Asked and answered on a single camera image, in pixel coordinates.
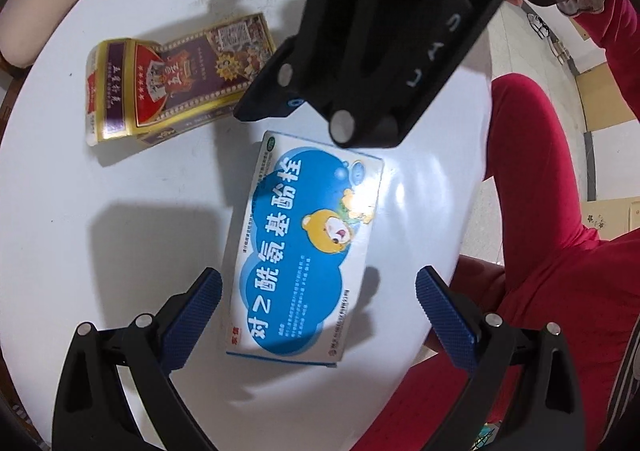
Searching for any blue cartoon medicine box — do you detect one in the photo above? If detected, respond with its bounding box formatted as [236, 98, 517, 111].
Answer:
[220, 130, 386, 370]

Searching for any gold purple printed box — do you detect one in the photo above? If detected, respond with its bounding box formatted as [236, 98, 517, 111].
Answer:
[84, 12, 279, 148]

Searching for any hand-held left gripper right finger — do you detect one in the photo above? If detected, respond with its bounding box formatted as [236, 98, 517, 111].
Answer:
[414, 265, 587, 451]

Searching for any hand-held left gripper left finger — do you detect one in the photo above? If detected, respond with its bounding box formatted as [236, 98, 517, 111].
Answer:
[51, 267, 224, 451]

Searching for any cream seat cushion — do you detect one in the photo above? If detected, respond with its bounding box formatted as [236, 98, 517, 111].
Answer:
[0, 0, 99, 78]

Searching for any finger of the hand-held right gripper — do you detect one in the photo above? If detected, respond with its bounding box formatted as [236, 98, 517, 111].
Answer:
[233, 36, 361, 149]

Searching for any wooden chair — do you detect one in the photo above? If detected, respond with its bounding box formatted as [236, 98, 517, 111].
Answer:
[0, 50, 28, 122]

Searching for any person's right forearm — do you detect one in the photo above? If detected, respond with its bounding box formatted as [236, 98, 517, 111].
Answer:
[556, 0, 640, 124]

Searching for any printed cardboard sheet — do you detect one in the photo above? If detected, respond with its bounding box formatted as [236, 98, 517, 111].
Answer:
[581, 197, 640, 238]

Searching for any small grey floor object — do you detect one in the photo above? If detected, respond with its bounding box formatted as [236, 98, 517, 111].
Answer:
[526, 10, 572, 65]

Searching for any flat cardboard sheet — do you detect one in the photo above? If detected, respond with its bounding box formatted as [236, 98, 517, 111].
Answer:
[574, 72, 640, 132]

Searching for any person in red clothes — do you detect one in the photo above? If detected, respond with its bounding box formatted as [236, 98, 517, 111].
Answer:
[345, 72, 640, 451]

